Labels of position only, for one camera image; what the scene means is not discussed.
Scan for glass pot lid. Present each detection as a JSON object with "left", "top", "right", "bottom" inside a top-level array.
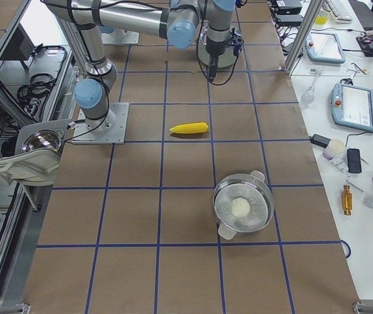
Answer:
[{"left": 213, "top": 173, "right": 274, "bottom": 233}]

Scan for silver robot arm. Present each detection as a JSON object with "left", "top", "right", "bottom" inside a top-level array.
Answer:
[
  {"left": 166, "top": 1, "right": 235, "bottom": 58},
  {"left": 44, "top": 1, "right": 204, "bottom": 134}
]

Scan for yellow toy corn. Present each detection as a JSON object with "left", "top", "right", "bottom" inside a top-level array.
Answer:
[{"left": 169, "top": 122, "right": 209, "bottom": 134}]

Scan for white cooking pot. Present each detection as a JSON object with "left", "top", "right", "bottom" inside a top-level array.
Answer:
[{"left": 212, "top": 169, "right": 275, "bottom": 239}]

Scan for dark electric rice cooker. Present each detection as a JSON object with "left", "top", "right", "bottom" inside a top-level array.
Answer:
[{"left": 198, "top": 23, "right": 244, "bottom": 69}]

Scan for gold metal cylinder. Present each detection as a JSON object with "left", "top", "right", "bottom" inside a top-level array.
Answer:
[{"left": 341, "top": 184, "right": 353, "bottom": 216}]

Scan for black phone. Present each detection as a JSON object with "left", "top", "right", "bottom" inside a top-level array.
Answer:
[{"left": 346, "top": 148, "right": 362, "bottom": 174}]

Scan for upper blue teach pendant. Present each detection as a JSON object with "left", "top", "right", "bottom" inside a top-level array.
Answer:
[{"left": 306, "top": 31, "right": 346, "bottom": 64}]

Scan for blue teach pendant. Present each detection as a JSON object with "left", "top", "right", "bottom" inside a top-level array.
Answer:
[
  {"left": 306, "top": 31, "right": 346, "bottom": 64},
  {"left": 330, "top": 83, "right": 373, "bottom": 133}
]

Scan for lower blue teach pendant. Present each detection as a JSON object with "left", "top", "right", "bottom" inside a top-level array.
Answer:
[{"left": 330, "top": 83, "right": 373, "bottom": 133}]

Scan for aluminium frame post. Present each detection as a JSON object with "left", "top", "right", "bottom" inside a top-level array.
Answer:
[{"left": 283, "top": 0, "right": 323, "bottom": 75}]

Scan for black handled scissors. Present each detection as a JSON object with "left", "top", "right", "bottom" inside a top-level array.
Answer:
[{"left": 340, "top": 77, "right": 353, "bottom": 86}]

